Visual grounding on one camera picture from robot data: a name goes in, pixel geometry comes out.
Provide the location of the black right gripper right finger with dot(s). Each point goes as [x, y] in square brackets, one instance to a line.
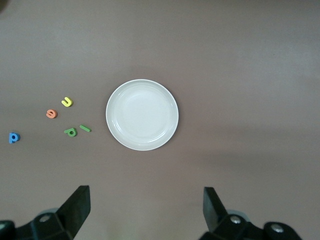
[225, 225]

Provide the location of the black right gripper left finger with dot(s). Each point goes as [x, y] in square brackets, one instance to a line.
[62, 222]

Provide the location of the green letter p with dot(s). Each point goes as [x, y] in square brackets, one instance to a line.
[71, 132]

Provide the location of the green letter l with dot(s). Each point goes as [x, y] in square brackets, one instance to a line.
[85, 128]

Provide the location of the orange letter e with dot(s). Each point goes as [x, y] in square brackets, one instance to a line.
[51, 114]

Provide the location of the yellow letter u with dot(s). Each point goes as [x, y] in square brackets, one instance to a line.
[67, 104]

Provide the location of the blue letter p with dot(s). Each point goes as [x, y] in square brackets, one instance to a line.
[12, 138]

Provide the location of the beige brown round plate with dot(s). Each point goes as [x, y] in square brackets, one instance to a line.
[142, 115]

